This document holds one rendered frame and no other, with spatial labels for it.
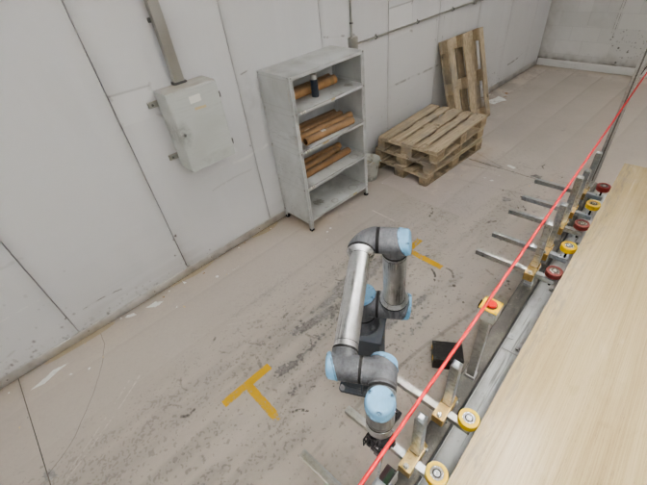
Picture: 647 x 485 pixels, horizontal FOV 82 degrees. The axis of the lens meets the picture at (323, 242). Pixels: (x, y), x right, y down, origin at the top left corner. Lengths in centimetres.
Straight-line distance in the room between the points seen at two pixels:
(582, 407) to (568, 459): 23
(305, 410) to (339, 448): 33
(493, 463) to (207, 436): 178
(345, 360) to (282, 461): 142
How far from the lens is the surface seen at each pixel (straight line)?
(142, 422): 303
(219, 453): 272
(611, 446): 182
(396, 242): 153
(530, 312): 246
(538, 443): 172
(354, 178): 443
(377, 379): 122
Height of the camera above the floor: 240
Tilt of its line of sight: 40 degrees down
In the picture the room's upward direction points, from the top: 8 degrees counter-clockwise
